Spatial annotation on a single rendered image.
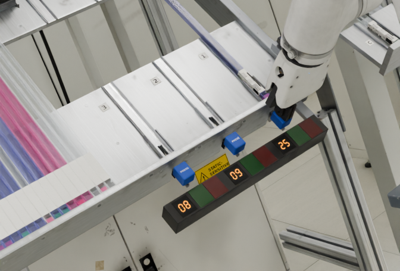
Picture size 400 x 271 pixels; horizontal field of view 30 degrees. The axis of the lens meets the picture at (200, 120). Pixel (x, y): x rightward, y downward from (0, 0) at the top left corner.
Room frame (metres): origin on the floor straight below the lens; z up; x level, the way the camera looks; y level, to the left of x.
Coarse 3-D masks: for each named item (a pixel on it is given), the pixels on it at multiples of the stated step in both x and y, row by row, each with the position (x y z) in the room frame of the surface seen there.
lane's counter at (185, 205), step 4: (184, 196) 1.14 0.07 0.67; (176, 200) 1.13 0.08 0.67; (180, 200) 1.13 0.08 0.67; (184, 200) 1.13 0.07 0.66; (188, 200) 1.13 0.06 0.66; (172, 204) 1.12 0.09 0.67; (176, 204) 1.12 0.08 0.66; (180, 204) 1.12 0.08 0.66; (184, 204) 1.12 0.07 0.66; (188, 204) 1.13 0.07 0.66; (192, 204) 1.13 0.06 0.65; (176, 208) 1.12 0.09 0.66; (180, 208) 1.12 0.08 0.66; (184, 208) 1.12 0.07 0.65; (188, 208) 1.12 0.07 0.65; (192, 208) 1.12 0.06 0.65; (196, 208) 1.12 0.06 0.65; (180, 212) 1.11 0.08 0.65; (184, 212) 1.11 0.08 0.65; (188, 212) 1.11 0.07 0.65; (184, 216) 1.11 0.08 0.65
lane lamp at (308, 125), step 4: (308, 120) 1.27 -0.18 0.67; (312, 120) 1.27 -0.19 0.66; (300, 124) 1.26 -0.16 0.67; (304, 124) 1.26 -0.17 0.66; (308, 124) 1.26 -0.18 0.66; (312, 124) 1.26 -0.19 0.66; (316, 124) 1.26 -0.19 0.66; (304, 128) 1.25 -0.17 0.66; (308, 128) 1.25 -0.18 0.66; (312, 128) 1.25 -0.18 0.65; (316, 128) 1.25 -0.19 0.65; (320, 128) 1.25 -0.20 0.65; (308, 132) 1.25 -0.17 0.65; (312, 132) 1.25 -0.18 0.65; (316, 132) 1.25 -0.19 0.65; (320, 132) 1.25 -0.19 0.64; (312, 136) 1.24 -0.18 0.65
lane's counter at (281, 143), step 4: (280, 136) 1.24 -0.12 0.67; (284, 136) 1.24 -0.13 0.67; (276, 140) 1.23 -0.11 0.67; (280, 140) 1.23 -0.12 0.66; (284, 140) 1.23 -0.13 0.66; (288, 140) 1.23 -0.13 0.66; (276, 144) 1.22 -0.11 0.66; (280, 144) 1.22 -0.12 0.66; (284, 144) 1.22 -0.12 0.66; (288, 144) 1.22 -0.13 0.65; (292, 144) 1.23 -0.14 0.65; (280, 148) 1.22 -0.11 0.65; (284, 148) 1.22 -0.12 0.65; (288, 148) 1.22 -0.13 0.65; (292, 148) 1.22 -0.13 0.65; (284, 152) 1.21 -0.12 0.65
